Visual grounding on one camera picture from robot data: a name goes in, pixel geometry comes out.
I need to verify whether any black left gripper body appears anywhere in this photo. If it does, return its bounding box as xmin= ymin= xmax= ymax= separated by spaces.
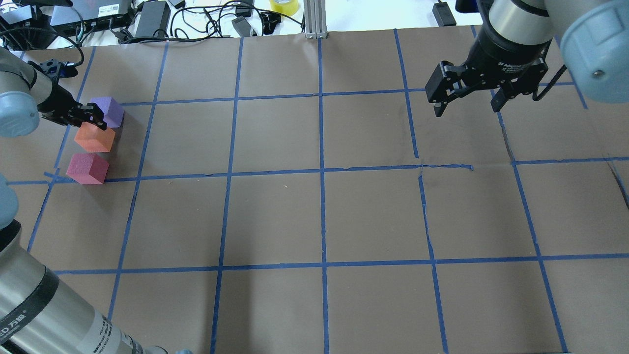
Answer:
xmin=37 ymin=84 xmax=82 ymax=127

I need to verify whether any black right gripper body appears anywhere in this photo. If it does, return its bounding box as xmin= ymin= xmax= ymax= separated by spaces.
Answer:
xmin=464 ymin=23 xmax=551 ymax=94

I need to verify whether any orange foam cube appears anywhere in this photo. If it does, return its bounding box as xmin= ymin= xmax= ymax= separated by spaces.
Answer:
xmin=74 ymin=122 xmax=116 ymax=153

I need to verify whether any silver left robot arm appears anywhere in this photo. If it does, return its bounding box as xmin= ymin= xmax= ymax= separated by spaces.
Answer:
xmin=1 ymin=48 xmax=166 ymax=354

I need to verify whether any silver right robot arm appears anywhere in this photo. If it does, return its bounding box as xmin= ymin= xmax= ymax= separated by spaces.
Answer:
xmin=425 ymin=0 xmax=629 ymax=117

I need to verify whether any purple foam cube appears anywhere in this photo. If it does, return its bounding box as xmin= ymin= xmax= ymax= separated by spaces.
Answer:
xmin=90 ymin=96 xmax=124 ymax=129

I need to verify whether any red foam cube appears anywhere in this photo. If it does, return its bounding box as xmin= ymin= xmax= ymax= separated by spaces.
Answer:
xmin=66 ymin=153 xmax=110 ymax=184

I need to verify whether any black power adapter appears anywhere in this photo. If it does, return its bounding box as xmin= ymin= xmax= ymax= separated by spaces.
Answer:
xmin=432 ymin=0 xmax=457 ymax=27

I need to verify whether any black power brick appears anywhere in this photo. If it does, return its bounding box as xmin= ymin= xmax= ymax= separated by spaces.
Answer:
xmin=134 ymin=0 xmax=171 ymax=38

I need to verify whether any yellow tape roll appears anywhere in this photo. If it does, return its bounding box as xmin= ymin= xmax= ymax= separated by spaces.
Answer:
xmin=269 ymin=0 xmax=299 ymax=16

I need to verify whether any black cable bundle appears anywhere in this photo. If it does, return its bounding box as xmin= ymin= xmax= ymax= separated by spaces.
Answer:
xmin=170 ymin=0 xmax=303 ymax=42

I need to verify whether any aluminium frame post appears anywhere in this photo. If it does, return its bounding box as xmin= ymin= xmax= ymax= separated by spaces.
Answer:
xmin=303 ymin=0 xmax=329 ymax=39

